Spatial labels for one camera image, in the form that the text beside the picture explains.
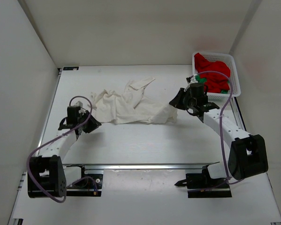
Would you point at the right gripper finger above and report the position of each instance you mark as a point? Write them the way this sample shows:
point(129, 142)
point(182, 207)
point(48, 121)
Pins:
point(177, 101)
point(184, 102)

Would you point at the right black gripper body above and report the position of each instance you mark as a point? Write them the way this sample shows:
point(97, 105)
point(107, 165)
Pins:
point(192, 102)

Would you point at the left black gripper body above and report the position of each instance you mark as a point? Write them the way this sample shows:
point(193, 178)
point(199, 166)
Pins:
point(84, 116)

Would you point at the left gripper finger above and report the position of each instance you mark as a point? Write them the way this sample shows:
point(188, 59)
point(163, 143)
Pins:
point(91, 125)
point(92, 119)

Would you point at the white t shirt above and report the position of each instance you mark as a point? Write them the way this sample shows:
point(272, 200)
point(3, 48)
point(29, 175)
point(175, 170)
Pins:
point(132, 106)

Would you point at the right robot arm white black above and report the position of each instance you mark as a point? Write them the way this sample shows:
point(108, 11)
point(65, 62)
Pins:
point(247, 156)

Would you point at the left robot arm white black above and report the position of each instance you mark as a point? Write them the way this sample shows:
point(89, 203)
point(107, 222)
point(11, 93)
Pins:
point(48, 177)

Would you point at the green t shirt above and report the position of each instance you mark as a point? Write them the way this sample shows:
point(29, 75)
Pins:
point(215, 83)

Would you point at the red t shirt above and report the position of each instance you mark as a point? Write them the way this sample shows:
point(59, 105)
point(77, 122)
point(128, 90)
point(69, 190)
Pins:
point(203, 66)

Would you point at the white plastic basket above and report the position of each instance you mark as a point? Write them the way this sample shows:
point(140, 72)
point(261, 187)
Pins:
point(233, 80)

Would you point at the dark table label sticker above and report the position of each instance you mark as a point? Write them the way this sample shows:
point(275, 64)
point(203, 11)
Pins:
point(70, 68)

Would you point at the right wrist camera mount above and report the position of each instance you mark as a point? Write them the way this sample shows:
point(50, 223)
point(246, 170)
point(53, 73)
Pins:
point(191, 79)

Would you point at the aluminium table rail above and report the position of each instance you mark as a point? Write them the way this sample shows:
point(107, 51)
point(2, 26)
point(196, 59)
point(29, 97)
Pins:
point(138, 166)

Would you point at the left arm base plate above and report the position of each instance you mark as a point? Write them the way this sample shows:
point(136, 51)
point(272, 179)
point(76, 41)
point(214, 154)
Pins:
point(83, 180)

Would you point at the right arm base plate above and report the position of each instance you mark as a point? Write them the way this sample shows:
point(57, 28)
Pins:
point(204, 180)

